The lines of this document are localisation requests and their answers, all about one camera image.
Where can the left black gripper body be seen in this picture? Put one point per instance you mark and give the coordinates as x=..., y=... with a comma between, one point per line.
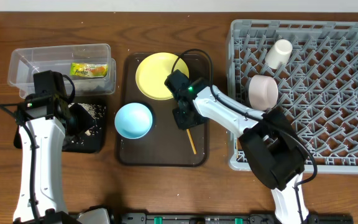
x=81, y=121

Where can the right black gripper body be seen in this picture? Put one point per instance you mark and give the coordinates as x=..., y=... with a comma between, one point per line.
x=186, y=117

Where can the rice food scraps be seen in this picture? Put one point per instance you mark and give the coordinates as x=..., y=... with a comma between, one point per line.
x=92, y=140

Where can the wooden chopstick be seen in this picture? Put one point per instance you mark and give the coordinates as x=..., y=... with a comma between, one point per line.
x=191, y=141

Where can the green snack wrapper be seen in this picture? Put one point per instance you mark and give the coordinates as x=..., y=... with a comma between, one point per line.
x=88, y=70

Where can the light blue bowl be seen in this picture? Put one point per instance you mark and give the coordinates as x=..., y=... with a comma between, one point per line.
x=133, y=121

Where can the yellow round plate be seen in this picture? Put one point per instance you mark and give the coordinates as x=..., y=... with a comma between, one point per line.
x=152, y=73

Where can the pink white bowl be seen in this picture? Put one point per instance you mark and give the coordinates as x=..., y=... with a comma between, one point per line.
x=262, y=92

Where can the small white cup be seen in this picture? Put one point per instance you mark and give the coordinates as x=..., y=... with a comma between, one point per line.
x=279, y=54

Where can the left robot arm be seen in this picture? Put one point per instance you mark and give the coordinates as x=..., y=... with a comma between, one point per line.
x=41, y=194

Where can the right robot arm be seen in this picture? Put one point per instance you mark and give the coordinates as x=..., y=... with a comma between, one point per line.
x=272, y=148

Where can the black rectangular waste tray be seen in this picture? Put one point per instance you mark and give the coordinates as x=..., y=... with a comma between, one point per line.
x=54, y=125

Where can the clear plastic waste bin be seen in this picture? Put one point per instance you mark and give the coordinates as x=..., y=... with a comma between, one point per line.
x=26, y=62

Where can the grey plastic dishwasher rack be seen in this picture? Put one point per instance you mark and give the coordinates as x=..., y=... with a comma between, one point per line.
x=317, y=88

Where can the dark brown serving tray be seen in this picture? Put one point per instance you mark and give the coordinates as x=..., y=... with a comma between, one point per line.
x=164, y=144

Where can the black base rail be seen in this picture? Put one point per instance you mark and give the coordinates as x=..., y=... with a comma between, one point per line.
x=197, y=219

